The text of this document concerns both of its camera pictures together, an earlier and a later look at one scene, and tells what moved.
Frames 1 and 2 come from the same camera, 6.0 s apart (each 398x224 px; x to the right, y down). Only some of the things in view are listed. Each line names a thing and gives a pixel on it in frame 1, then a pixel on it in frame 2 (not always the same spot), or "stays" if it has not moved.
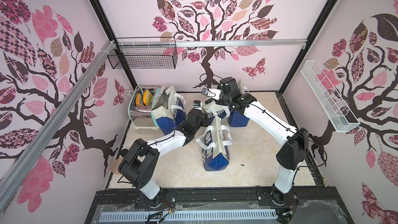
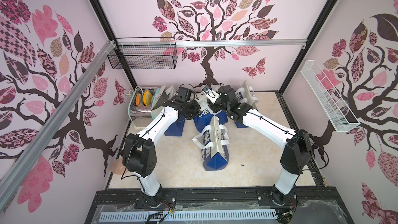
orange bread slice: x=138 y=99 stays
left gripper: x=203 y=117 to x=195 y=111
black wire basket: x=144 y=53 stays
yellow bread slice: x=147 y=98 stays
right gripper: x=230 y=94 to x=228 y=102
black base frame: x=237 y=205 stays
